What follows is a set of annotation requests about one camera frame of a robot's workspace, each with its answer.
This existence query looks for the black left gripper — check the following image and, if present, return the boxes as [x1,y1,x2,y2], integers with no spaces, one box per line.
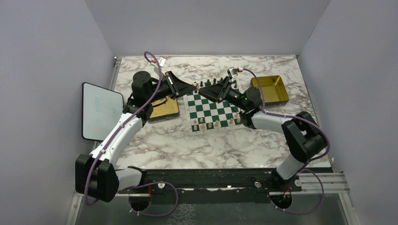
[147,71,197,104]

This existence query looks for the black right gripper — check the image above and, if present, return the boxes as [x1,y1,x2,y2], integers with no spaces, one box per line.
[198,76,248,112]

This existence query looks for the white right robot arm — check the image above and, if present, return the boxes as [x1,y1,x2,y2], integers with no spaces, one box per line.
[198,77,330,191]

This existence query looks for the gold tin with white pieces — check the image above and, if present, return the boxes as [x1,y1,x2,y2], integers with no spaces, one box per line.
[148,97,180,123]

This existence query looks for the green white chess board mat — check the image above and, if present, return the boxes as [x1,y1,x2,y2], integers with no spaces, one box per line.
[183,91,244,135]

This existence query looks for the empty gold tin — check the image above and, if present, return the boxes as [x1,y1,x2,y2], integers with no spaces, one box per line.
[250,75,289,108]

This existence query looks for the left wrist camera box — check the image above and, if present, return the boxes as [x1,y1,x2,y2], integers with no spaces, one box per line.
[158,56,166,67]

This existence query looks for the small whiteboard with black frame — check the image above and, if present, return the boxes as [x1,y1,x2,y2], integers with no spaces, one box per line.
[81,82,123,141]

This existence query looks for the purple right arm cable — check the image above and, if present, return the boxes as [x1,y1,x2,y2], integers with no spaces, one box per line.
[242,68,331,216]

